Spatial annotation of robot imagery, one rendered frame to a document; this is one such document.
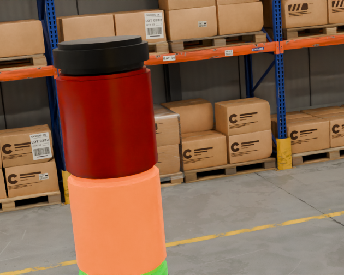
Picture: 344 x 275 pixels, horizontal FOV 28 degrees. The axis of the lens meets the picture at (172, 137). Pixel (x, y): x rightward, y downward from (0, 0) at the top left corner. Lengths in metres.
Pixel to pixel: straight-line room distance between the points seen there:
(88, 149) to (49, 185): 7.76
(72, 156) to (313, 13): 8.47
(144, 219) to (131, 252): 0.02
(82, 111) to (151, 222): 0.07
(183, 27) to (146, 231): 7.81
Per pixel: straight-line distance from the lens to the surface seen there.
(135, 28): 8.01
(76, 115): 0.35
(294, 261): 6.01
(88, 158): 0.35
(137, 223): 0.36
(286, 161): 8.73
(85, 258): 0.37
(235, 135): 8.53
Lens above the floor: 2.36
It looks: 12 degrees down
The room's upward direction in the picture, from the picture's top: 5 degrees counter-clockwise
